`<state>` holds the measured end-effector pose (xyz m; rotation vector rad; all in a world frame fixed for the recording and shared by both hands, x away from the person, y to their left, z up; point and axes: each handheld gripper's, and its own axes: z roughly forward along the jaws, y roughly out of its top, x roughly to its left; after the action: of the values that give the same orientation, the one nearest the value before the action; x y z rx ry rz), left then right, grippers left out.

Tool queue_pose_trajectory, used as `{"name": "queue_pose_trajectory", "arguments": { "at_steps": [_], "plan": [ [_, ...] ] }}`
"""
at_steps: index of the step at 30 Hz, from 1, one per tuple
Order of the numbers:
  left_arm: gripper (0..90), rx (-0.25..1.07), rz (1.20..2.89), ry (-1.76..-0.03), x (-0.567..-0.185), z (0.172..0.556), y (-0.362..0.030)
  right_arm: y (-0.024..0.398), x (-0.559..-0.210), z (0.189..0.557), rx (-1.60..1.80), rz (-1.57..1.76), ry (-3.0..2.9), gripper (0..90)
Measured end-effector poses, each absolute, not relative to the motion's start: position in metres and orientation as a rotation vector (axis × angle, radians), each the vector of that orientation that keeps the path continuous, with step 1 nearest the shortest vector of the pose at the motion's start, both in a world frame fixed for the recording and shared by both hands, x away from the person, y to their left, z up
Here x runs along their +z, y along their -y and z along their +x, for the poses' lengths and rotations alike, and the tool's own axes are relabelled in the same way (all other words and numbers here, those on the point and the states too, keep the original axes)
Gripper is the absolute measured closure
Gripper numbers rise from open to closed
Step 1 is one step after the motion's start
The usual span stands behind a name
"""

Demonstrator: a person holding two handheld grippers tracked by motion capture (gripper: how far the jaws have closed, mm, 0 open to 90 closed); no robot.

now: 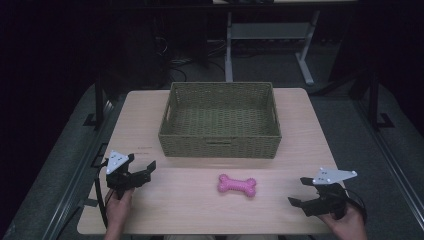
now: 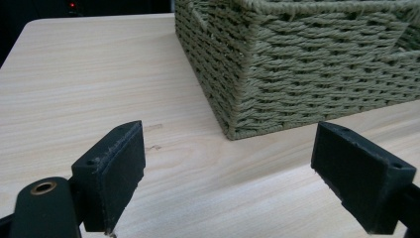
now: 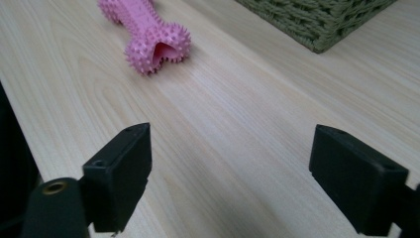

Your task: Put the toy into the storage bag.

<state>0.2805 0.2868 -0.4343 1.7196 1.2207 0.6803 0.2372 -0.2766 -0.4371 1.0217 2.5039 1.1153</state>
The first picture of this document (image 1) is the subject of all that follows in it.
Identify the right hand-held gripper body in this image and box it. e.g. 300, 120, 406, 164
301, 167, 358, 221

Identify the green woven basket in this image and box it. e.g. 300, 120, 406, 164
158, 81, 283, 160

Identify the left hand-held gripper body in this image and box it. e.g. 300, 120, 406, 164
105, 149, 150, 200

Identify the black metal stand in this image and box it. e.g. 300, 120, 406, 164
366, 68, 395, 132
83, 71, 111, 130

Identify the pink bone-shaped toy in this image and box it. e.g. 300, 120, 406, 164
217, 173, 258, 198

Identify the white metal desk frame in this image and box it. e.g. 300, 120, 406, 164
224, 9, 322, 86

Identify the person's left hand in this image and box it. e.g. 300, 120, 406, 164
105, 188, 135, 233

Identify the bundle of floor cables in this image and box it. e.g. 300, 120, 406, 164
154, 34, 228, 83

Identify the person's right hand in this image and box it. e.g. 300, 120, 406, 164
318, 203, 368, 240

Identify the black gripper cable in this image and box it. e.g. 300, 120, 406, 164
94, 159, 110, 229
345, 189, 368, 224

